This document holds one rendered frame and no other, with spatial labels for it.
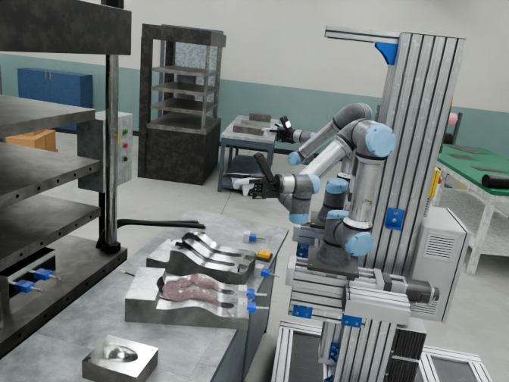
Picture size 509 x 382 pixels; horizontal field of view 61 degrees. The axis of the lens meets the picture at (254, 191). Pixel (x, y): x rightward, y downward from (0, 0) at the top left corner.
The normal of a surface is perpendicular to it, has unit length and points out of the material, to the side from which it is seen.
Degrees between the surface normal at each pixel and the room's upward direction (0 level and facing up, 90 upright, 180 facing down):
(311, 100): 90
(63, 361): 0
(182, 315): 90
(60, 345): 0
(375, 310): 90
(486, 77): 90
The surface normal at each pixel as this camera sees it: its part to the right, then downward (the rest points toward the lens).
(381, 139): 0.31, 0.20
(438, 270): -0.15, 0.29
